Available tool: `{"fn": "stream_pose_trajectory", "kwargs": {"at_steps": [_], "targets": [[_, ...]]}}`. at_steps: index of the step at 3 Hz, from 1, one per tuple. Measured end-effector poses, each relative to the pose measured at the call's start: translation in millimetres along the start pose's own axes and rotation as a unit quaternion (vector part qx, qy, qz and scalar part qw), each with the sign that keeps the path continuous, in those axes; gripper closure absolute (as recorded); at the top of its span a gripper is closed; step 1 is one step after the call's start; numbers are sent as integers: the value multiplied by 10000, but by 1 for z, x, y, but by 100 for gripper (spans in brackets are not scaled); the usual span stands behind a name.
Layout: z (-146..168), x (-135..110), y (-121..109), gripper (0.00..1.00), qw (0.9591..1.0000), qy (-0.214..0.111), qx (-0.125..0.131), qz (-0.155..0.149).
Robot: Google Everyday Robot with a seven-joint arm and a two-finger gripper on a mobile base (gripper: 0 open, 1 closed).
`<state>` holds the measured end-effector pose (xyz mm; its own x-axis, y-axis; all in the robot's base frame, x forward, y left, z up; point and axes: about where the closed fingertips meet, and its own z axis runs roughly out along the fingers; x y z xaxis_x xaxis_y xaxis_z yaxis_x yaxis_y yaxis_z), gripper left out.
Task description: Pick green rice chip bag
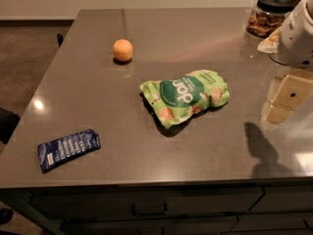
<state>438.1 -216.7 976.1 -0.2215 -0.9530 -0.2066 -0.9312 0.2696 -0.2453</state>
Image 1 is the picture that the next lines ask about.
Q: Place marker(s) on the green rice chip bag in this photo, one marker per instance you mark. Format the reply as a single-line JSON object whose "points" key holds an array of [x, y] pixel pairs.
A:
{"points": [[177, 100]]}

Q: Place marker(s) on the black chair at left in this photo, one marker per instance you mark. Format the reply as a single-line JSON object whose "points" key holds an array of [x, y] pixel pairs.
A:
{"points": [[8, 122]]}

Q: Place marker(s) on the glass jar with black lid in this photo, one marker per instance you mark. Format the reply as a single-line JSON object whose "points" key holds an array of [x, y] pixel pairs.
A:
{"points": [[268, 15]]}

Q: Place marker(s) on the right cabinet drawer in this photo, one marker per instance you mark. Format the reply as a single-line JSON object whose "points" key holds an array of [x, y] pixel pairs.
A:
{"points": [[285, 199]]}

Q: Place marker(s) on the orange fruit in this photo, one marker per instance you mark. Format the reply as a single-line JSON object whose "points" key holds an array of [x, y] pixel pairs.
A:
{"points": [[122, 50]]}

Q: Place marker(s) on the blue snack wrapper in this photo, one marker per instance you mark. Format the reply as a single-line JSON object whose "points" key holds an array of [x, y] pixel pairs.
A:
{"points": [[60, 151]]}

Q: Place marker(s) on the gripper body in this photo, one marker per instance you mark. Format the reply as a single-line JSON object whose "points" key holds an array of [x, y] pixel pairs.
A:
{"points": [[295, 41]]}

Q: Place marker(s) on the dark cabinet drawer with handle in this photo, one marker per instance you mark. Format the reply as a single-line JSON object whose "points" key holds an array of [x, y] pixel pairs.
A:
{"points": [[139, 204]]}

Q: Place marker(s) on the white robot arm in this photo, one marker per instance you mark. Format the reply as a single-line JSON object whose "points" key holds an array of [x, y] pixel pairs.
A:
{"points": [[295, 50]]}

